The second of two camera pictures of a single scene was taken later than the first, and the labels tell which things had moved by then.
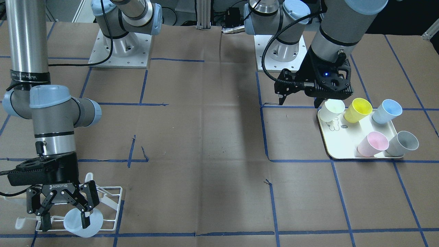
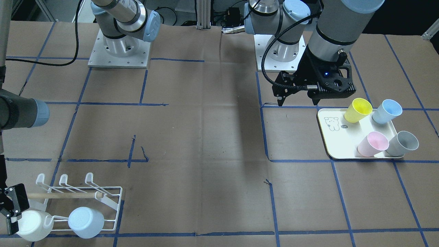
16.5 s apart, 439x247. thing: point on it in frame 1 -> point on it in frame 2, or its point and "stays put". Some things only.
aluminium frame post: [203, 14] stays put
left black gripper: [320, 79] stays put
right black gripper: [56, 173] -> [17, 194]
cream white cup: [331, 109] -> [35, 225]
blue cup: [387, 112] stays put
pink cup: [373, 143] stays put
